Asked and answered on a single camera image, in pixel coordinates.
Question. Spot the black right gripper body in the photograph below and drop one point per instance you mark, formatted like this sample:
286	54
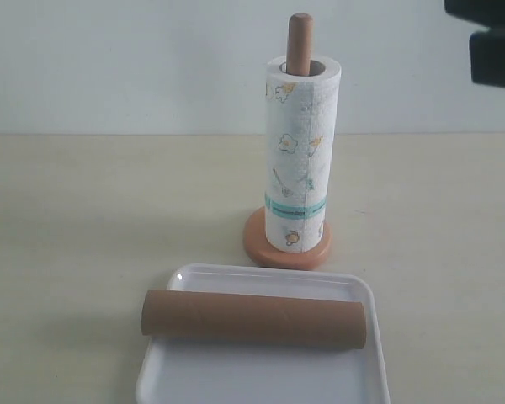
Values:
487	47

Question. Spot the printed white paper towel roll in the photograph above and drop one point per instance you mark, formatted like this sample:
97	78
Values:
301	114

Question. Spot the brown cardboard tube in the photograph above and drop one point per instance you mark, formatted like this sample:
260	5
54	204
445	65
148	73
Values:
236	318

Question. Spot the wooden paper towel holder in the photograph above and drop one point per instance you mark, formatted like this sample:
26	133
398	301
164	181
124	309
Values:
298	57

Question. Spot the white plastic tray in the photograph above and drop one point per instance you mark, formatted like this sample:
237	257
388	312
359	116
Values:
183	372

